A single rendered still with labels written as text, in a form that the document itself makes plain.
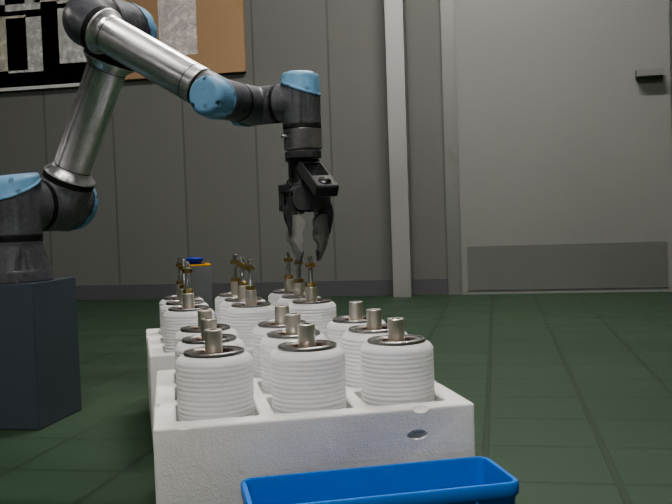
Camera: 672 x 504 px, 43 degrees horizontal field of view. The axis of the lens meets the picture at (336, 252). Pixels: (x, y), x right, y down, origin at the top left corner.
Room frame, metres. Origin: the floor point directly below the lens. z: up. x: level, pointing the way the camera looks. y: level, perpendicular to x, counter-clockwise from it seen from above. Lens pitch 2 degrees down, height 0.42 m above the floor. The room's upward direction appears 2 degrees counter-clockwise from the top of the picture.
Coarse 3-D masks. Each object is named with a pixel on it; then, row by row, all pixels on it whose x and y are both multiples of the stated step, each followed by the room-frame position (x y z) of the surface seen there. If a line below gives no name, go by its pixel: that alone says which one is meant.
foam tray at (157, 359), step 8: (152, 336) 1.74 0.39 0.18; (160, 336) 1.73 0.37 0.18; (152, 344) 1.62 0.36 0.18; (160, 344) 1.62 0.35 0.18; (152, 352) 1.52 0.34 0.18; (160, 352) 1.52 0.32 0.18; (168, 352) 1.52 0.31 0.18; (152, 360) 1.49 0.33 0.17; (160, 360) 1.49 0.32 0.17; (168, 360) 1.49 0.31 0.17; (152, 368) 1.49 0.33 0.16; (160, 368) 1.49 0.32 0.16; (168, 368) 1.49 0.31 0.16; (152, 376) 1.49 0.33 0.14; (152, 384) 1.49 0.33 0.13; (152, 392) 1.49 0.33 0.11; (152, 400) 1.49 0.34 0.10; (152, 408) 1.49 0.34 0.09; (152, 416) 1.49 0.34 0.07; (152, 424) 1.49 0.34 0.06; (152, 432) 1.53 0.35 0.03; (152, 440) 1.57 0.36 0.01
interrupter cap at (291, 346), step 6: (288, 342) 1.09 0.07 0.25; (294, 342) 1.09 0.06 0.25; (318, 342) 1.09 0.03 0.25; (324, 342) 1.08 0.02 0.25; (330, 342) 1.08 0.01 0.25; (282, 348) 1.05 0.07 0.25; (288, 348) 1.04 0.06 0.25; (294, 348) 1.04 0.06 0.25; (300, 348) 1.04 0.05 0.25; (306, 348) 1.03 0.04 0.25; (312, 348) 1.03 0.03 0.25; (318, 348) 1.04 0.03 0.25; (324, 348) 1.04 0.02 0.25; (330, 348) 1.05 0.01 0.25
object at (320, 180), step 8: (304, 160) 1.63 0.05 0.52; (312, 160) 1.63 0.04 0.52; (296, 168) 1.63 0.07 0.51; (304, 168) 1.60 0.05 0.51; (312, 168) 1.60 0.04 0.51; (320, 168) 1.61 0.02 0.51; (304, 176) 1.59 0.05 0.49; (312, 176) 1.57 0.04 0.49; (320, 176) 1.58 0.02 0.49; (328, 176) 1.58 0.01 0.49; (312, 184) 1.56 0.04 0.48; (320, 184) 1.55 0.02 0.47; (328, 184) 1.55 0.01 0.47; (336, 184) 1.56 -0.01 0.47; (312, 192) 1.56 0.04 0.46; (320, 192) 1.55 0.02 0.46; (328, 192) 1.55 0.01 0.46; (336, 192) 1.56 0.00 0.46
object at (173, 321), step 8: (168, 312) 1.55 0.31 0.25; (176, 312) 1.54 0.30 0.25; (184, 312) 1.54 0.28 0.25; (192, 312) 1.54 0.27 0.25; (168, 320) 1.54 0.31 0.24; (176, 320) 1.53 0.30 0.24; (184, 320) 1.53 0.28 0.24; (192, 320) 1.53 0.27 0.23; (168, 328) 1.55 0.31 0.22; (176, 328) 1.54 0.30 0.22; (168, 336) 1.55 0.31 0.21; (168, 344) 1.55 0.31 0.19
